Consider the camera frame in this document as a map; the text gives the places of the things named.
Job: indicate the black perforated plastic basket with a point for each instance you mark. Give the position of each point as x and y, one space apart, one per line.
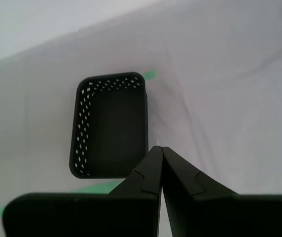
116 123

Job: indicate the white table cloth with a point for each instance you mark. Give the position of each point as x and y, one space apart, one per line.
217 111

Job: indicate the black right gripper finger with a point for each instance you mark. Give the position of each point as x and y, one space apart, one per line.
86 214
229 217

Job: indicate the long green tape strip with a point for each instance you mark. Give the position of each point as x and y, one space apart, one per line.
149 75

